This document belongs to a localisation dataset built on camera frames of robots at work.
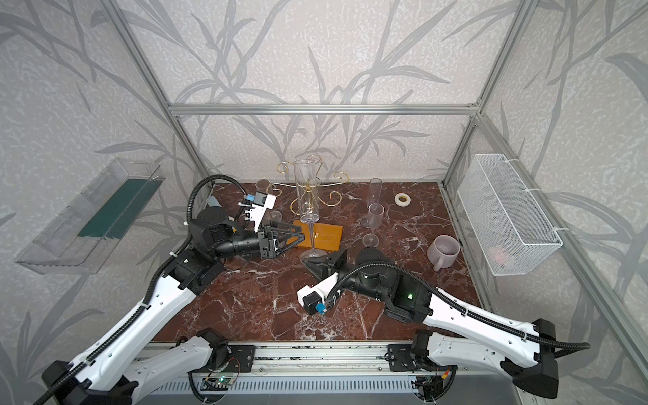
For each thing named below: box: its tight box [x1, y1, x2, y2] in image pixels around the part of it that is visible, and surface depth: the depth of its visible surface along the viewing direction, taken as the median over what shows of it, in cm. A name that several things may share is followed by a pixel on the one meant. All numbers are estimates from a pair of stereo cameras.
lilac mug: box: [426, 234, 461, 272], surface depth 92 cm
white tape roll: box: [394, 192, 412, 207], surface depth 115 cm
